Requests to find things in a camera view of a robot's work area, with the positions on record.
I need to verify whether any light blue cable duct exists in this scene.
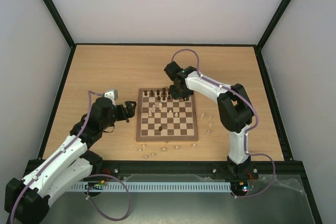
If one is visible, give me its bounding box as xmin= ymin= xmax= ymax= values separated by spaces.
xmin=68 ymin=182 xmax=232 ymax=193

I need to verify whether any black frame post left rear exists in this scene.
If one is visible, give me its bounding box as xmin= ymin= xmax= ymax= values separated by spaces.
xmin=43 ymin=0 xmax=76 ymax=49

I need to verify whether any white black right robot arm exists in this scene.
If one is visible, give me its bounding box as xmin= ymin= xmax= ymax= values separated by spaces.
xmin=164 ymin=61 xmax=256 ymax=178

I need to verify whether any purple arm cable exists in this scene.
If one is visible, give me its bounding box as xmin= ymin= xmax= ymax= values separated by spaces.
xmin=171 ymin=48 xmax=276 ymax=199
xmin=8 ymin=90 xmax=132 ymax=224

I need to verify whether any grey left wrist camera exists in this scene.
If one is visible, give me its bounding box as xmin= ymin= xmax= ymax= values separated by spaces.
xmin=103 ymin=89 xmax=118 ymax=101

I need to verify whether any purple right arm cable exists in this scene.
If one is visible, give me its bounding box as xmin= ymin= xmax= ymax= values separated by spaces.
xmin=171 ymin=48 xmax=276 ymax=199

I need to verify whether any black frame post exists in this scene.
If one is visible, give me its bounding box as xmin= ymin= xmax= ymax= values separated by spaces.
xmin=257 ymin=0 xmax=292 ymax=51
xmin=43 ymin=0 xmax=76 ymax=49

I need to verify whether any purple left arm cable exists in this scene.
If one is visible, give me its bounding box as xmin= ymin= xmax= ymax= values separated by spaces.
xmin=8 ymin=90 xmax=132 ymax=224

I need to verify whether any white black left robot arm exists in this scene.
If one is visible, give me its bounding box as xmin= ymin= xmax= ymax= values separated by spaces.
xmin=4 ymin=95 xmax=137 ymax=223

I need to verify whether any wooden chess board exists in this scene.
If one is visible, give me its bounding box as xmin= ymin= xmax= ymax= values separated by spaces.
xmin=136 ymin=87 xmax=198 ymax=142

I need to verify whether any black frame post right rear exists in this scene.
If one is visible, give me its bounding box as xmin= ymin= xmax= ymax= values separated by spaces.
xmin=257 ymin=0 xmax=292 ymax=51

